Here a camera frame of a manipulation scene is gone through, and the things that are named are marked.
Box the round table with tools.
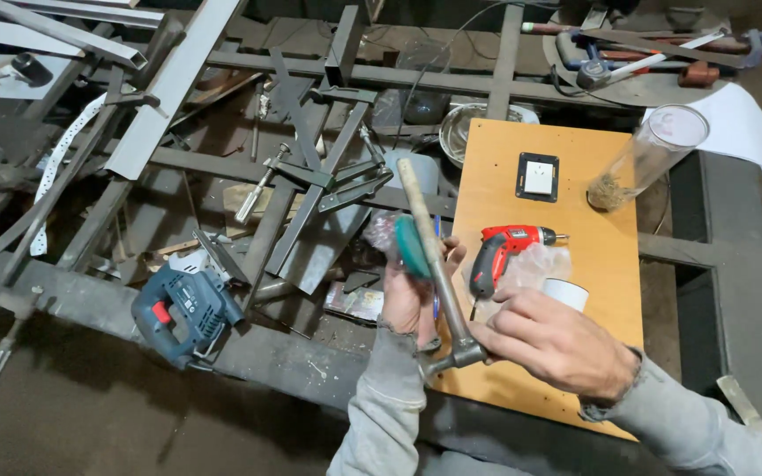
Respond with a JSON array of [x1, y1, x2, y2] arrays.
[[521, 0, 762, 108]]

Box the grey square metal tube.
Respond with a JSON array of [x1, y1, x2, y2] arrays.
[[0, 0, 149, 71]]

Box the white tape roll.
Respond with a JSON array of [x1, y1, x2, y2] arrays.
[[542, 278, 590, 313]]

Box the blue pen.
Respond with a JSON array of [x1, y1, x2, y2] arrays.
[[432, 214, 443, 320]]

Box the white perforated strip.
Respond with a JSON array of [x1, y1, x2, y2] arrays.
[[28, 92, 108, 257]]

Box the black locking clamp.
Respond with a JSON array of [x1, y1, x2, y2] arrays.
[[317, 124, 395, 214]]

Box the wooden handled steel hammer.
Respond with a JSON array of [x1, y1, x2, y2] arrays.
[[397, 157, 489, 379]]

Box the grey metal angle profile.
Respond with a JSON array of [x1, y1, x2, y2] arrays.
[[104, 0, 244, 181]]

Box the printed packet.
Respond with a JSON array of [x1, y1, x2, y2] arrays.
[[323, 280, 386, 325]]

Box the orange wooden board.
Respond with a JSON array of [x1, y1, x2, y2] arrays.
[[430, 118, 646, 442]]

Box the white plastic bucket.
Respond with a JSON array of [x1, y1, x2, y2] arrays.
[[383, 148, 441, 197]]

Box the grey metal plate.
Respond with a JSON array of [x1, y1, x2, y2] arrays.
[[278, 204, 373, 296]]

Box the black cylinder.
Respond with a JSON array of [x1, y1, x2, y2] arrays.
[[10, 52, 55, 88]]

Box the dark steel welding frame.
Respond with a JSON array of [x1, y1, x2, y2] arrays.
[[0, 0, 762, 464]]

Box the teal round pad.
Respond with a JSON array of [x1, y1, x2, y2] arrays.
[[394, 214, 432, 279]]

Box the person's left hand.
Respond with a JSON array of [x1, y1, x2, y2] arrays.
[[380, 236, 468, 352]]

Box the dark clear jar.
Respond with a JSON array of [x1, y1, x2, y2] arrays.
[[394, 38, 453, 126]]

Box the person's right hand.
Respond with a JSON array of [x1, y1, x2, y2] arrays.
[[467, 287, 641, 403]]

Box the clear plastic wrap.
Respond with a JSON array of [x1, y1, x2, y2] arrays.
[[462, 242, 574, 322]]

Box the white switch with black frame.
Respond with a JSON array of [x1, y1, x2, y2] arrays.
[[515, 152, 560, 203]]

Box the white paper sheet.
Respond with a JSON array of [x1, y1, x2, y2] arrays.
[[641, 82, 762, 191]]

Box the blue electric jigsaw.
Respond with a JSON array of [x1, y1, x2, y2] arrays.
[[130, 247, 247, 371]]

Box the black cable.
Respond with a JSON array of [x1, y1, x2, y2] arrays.
[[391, 0, 511, 149]]

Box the black clamp with silver handle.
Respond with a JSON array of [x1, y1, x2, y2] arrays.
[[234, 142, 337, 226]]

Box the red cordless drill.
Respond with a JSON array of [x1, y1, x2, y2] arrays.
[[469, 225, 570, 300]]

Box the clear plastic jar with screws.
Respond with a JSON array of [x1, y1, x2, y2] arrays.
[[586, 104, 711, 213]]

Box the clear plastic bag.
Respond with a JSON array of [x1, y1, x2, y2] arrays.
[[362, 210, 415, 265]]

